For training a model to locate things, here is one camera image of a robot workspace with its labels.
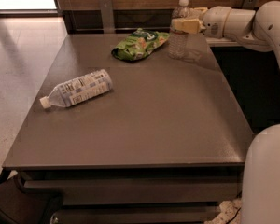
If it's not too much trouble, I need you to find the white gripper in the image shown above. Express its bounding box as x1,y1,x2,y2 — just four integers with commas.
172,6,231,38

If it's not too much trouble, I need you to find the clear water bottle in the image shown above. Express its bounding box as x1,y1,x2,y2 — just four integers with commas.
169,0,190,59

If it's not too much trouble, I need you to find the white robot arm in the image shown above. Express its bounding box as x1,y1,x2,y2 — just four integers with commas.
171,1,280,224

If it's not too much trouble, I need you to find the green rice chip bag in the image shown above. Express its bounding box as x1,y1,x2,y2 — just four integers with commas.
111,28,169,62

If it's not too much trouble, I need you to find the labelled bottle lying down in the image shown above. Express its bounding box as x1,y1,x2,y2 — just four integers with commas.
40,69,113,109

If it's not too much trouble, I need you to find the grey drawer cabinet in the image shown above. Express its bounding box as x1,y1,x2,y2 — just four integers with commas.
4,34,253,223

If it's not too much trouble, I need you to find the dark chair corner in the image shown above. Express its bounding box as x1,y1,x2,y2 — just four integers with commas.
0,175,63,224

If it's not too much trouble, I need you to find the right metal wall bracket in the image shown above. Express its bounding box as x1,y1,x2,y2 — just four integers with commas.
242,0,258,9

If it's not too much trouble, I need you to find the metal wall bracket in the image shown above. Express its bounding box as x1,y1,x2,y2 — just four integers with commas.
242,0,258,9
99,0,115,34

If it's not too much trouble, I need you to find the left metal wall bracket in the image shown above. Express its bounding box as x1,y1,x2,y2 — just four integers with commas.
99,0,115,34

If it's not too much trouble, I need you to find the black power cable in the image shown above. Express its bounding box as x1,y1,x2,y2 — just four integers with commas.
228,207,243,224

